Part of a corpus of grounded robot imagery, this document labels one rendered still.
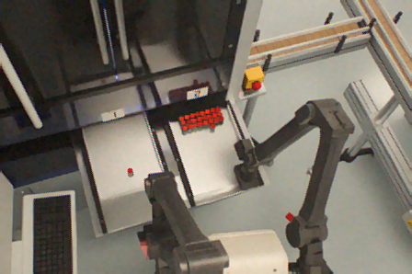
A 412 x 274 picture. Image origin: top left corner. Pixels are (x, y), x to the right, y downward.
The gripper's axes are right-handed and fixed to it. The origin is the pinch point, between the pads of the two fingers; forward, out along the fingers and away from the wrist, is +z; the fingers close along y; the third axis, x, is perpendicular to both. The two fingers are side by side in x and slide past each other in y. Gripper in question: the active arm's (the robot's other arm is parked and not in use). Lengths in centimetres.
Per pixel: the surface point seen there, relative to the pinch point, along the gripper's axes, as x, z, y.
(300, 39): -49, -3, 56
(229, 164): 1.8, 2.0, 10.3
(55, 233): 73, 8, 6
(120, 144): 41, 2, 31
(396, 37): -92, -3, 45
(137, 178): 38.4, 1.9, 15.2
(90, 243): 69, 90, 22
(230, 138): -2.6, 2.0, 21.1
